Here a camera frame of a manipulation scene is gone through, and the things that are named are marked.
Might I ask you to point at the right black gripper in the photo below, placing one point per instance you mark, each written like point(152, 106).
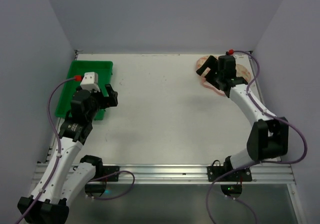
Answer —
point(213, 72)

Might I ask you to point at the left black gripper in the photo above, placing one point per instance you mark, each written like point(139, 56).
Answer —
point(106, 98)

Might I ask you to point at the floral laundry bag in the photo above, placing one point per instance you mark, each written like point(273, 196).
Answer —
point(242, 77)

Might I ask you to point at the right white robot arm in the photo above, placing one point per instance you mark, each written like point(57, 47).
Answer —
point(268, 138)

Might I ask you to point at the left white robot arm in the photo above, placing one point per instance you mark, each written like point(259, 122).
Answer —
point(50, 201)

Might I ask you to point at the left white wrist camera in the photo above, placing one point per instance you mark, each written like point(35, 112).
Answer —
point(90, 82)

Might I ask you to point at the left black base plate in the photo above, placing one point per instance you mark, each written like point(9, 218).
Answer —
point(111, 171)

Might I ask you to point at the aluminium mounting rail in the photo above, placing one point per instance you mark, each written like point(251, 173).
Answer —
point(266, 173)

